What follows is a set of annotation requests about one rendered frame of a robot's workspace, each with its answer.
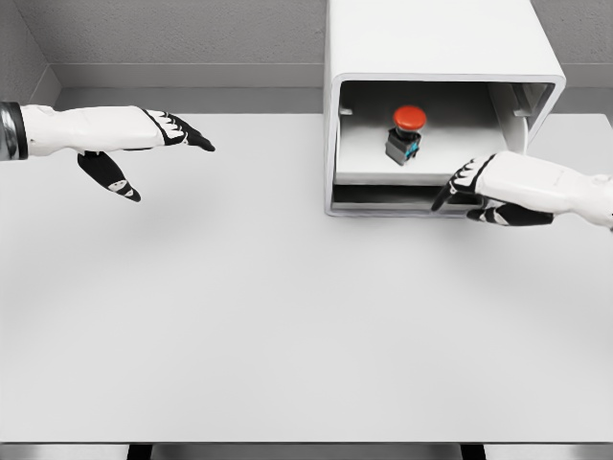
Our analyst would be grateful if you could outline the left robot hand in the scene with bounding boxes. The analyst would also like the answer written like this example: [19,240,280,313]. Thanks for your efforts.
[70,105,216,203]

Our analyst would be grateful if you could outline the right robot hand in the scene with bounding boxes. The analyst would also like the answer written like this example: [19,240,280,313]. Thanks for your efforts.
[431,152,562,228]

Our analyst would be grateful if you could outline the white tabletop storage cabinet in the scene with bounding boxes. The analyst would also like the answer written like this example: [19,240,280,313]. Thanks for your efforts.
[323,0,567,219]

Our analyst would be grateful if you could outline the white cabinet drawer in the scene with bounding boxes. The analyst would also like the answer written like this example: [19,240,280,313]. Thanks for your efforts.
[332,109,509,188]

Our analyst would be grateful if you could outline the red button load switch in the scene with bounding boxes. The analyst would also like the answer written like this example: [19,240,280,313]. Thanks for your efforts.
[385,105,427,168]

